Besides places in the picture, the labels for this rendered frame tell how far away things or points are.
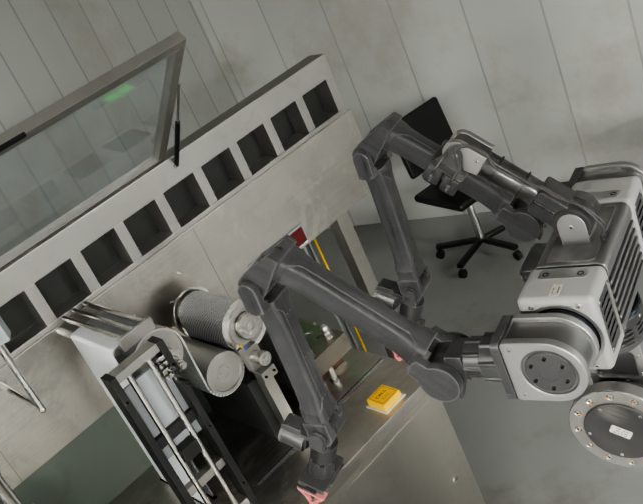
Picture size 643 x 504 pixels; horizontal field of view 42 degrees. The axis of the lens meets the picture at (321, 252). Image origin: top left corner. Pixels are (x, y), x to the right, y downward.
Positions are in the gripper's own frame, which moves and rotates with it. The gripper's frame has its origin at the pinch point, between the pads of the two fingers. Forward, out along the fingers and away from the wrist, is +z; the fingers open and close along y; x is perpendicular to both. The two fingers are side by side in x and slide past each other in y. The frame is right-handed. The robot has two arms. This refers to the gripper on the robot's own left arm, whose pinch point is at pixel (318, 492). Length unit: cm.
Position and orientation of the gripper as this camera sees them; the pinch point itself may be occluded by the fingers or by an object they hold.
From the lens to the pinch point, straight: 200.9
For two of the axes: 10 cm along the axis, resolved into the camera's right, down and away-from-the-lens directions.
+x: 8.9, 3.4, -3.0
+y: -4.5, 5.6, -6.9
